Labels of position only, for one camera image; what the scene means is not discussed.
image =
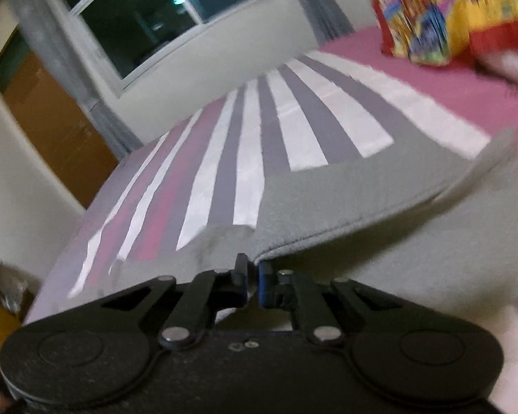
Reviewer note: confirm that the yellow bedside stand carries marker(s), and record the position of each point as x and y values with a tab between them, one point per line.
4	306

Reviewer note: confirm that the grey towel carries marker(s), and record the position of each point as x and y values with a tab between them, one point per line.
371	207

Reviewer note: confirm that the striped bed sheet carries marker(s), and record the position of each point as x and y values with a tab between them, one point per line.
259	146

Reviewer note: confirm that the wooden door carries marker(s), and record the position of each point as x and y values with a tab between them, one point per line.
52	125

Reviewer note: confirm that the grey curtain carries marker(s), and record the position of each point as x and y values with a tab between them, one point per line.
317	0
64	64

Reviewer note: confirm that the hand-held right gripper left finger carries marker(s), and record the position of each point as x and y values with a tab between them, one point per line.
242	282

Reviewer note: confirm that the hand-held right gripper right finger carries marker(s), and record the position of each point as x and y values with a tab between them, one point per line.
265	283

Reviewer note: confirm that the window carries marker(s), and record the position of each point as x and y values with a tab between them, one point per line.
155	13

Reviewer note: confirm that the colourful printed cloth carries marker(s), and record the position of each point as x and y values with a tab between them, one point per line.
440	8

